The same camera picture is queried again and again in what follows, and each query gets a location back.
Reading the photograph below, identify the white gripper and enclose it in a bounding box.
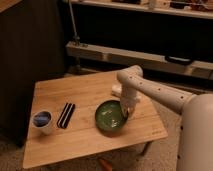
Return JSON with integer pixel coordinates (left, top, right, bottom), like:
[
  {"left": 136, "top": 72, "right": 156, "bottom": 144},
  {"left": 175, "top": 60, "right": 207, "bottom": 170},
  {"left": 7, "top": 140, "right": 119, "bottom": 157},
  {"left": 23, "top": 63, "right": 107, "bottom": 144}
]
[{"left": 120, "top": 89, "right": 141, "bottom": 116}]

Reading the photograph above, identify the green ceramic bowl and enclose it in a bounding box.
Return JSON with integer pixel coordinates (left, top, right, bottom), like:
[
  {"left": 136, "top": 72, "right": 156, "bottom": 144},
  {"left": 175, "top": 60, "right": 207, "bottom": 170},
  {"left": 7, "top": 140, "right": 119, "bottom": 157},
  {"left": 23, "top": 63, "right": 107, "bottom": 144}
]
[{"left": 95, "top": 100, "right": 127, "bottom": 133}]

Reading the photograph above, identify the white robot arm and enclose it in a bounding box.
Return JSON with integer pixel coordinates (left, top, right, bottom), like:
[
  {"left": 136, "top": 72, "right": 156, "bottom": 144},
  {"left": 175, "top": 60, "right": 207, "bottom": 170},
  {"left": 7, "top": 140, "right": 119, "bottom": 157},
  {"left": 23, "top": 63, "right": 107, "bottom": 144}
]
[{"left": 117, "top": 65, "right": 213, "bottom": 171}]

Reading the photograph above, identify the wooden folding table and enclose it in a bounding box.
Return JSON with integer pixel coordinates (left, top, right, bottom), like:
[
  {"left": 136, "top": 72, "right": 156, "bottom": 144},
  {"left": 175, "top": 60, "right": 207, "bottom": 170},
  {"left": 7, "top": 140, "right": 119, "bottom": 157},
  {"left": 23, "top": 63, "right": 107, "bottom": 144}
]
[{"left": 23, "top": 71, "right": 168, "bottom": 169}]

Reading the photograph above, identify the black and white striped block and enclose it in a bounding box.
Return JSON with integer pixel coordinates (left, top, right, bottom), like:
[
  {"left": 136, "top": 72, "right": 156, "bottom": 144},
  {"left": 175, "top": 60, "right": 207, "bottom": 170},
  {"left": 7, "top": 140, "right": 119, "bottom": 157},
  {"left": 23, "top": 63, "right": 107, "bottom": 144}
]
[{"left": 57, "top": 103, "right": 75, "bottom": 129}]

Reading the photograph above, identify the orange toy carrot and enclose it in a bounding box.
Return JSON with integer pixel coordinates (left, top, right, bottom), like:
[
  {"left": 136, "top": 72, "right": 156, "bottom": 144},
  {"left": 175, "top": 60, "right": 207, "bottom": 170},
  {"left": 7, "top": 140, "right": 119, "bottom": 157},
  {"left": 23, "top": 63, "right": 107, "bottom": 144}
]
[{"left": 98, "top": 158, "right": 113, "bottom": 171}]

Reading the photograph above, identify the long white lower shelf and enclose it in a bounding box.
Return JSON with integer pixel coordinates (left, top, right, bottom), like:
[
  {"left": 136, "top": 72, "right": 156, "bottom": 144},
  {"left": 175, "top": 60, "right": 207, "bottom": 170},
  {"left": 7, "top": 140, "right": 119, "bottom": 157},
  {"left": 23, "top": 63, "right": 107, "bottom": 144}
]
[{"left": 66, "top": 41, "right": 213, "bottom": 80}]

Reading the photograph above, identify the metal stand pole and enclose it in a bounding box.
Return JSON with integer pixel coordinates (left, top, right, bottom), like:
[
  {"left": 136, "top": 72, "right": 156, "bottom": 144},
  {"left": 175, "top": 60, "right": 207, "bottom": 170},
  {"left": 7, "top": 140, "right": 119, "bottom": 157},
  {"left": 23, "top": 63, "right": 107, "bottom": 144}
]
[{"left": 68, "top": 0, "right": 80, "bottom": 46}]

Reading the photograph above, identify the white cup with blue inside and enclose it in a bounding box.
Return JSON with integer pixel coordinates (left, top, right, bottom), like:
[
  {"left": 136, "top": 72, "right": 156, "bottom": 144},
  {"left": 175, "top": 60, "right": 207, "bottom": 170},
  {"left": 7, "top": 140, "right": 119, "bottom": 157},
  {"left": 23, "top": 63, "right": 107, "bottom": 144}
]
[{"left": 32, "top": 111, "right": 53, "bottom": 135}]

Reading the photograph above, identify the upper white shelf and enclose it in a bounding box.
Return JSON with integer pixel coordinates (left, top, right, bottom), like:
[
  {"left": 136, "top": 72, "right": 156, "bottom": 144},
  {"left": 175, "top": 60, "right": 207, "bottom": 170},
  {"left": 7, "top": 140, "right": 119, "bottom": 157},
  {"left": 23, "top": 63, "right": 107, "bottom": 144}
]
[{"left": 65, "top": 0, "right": 213, "bottom": 20}]

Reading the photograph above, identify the dark cabinet on left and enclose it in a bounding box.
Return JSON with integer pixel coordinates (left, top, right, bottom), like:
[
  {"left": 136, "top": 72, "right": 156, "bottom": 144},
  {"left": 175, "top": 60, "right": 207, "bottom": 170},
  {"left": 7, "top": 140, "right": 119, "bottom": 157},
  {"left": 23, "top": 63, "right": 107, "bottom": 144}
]
[{"left": 0, "top": 0, "right": 65, "bottom": 146}]

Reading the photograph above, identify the black handle on shelf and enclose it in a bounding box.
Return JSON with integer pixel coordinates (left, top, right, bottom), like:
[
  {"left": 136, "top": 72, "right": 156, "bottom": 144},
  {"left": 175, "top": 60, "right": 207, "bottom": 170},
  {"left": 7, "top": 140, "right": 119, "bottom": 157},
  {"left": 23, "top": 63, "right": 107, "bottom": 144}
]
[{"left": 164, "top": 56, "right": 194, "bottom": 66}]

